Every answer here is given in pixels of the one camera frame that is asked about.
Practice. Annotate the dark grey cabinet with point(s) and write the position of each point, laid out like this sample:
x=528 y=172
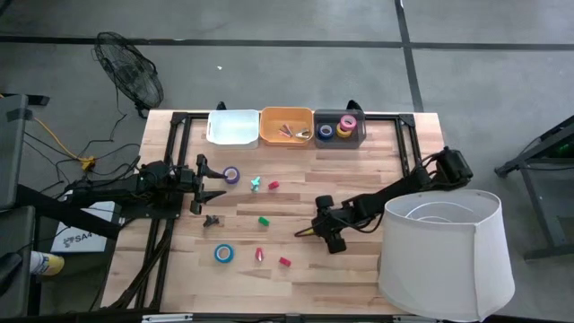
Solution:
x=13 y=233
x=11 y=157

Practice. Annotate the yellow tape roll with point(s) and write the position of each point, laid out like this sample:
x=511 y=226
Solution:
x=341 y=133

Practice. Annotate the white plastic bin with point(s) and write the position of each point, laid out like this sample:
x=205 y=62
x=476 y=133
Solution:
x=233 y=128

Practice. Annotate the beige staple remover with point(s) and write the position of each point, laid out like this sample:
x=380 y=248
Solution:
x=305 y=133

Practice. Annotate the pink tape roll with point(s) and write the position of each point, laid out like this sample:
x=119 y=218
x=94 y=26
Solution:
x=342 y=120

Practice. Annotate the black table bracket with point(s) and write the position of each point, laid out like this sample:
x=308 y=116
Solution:
x=221 y=107
x=354 y=105

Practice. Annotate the orange plastic bin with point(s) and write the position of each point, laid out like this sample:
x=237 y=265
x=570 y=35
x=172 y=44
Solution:
x=273 y=119

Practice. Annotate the black support beam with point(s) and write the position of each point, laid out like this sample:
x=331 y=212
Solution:
x=67 y=213

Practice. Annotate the purple tape roll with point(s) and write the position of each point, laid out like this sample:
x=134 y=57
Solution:
x=237 y=176

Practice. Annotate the black staple remover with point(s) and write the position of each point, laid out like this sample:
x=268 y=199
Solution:
x=211 y=220

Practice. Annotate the white printed cardboard box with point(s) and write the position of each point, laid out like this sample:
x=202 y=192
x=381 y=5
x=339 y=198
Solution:
x=80 y=238

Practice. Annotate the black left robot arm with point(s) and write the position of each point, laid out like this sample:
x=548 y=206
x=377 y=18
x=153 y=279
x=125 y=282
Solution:
x=134 y=184

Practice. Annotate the yellow and white can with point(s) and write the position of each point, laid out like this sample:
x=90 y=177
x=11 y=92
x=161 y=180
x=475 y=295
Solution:
x=49 y=264

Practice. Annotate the white lampshade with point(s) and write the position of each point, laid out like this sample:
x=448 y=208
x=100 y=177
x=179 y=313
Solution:
x=430 y=269

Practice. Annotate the teal staple remover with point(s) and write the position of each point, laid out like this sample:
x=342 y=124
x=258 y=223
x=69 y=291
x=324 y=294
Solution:
x=255 y=183

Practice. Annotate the grey translucent plastic bin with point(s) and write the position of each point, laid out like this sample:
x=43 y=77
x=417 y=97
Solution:
x=320 y=116

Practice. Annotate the green mini stapler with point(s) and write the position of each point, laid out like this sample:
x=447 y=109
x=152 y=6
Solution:
x=263 y=221

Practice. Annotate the pink staple remover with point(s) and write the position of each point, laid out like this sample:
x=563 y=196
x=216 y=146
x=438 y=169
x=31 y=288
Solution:
x=286 y=131

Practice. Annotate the black floor fan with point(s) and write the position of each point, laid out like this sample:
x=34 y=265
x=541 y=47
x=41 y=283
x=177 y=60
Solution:
x=130 y=72

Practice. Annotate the light blue tape roll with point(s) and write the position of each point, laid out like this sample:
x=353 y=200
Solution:
x=216 y=254

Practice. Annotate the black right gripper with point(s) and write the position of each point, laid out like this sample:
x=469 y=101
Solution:
x=331 y=222

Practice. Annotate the black metal stand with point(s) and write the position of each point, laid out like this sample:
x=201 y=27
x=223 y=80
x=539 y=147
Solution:
x=551 y=254

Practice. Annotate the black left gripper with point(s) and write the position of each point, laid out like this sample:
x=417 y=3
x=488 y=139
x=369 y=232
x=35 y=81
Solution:
x=189 y=184

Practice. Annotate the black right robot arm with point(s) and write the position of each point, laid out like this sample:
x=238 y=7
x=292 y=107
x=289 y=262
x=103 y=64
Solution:
x=394 y=190

